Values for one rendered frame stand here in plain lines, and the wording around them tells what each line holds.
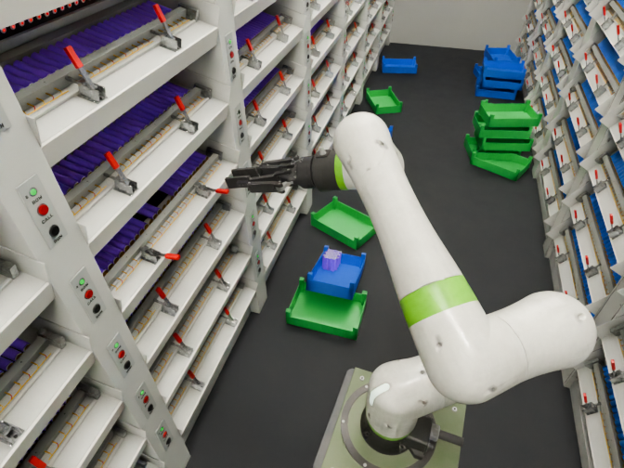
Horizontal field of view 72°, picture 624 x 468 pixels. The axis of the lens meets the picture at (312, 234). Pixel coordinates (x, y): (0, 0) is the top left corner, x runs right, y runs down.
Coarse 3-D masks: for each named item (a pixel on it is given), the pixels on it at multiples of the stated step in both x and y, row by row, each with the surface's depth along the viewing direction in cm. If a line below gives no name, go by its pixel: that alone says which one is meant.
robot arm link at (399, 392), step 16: (384, 368) 102; (400, 368) 101; (416, 368) 101; (384, 384) 98; (400, 384) 98; (416, 384) 98; (432, 384) 98; (368, 400) 103; (384, 400) 96; (400, 400) 96; (416, 400) 96; (432, 400) 98; (368, 416) 107; (384, 416) 98; (400, 416) 96; (416, 416) 98; (384, 432) 104; (400, 432) 102
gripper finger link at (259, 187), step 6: (252, 186) 101; (258, 186) 100; (264, 186) 99; (270, 186) 99; (276, 186) 98; (282, 186) 97; (252, 192) 102; (258, 192) 101; (264, 192) 101; (282, 192) 98
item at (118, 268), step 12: (216, 156) 131; (204, 168) 126; (192, 180) 121; (180, 192) 117; (168, 204) 113; (168, 216) 111; (156, 228) 107; (144, 240) 103; (132, 252) 100; (120, 264) 97; (108, 276) 94
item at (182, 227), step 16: (208, 144) 133; (224, 160) 134; (208, 176) 127; (224, 176) 129; (192, 208) 117; (208, 208) 123; (176, 224) 112; (192, 224) 114; (160, 240) 107; (176, 240) 108; (128, 272) 99; (144, 272) 100; (160, 272) 105; (128, 288) 96; (144, 288) 99; (128, 304) 93
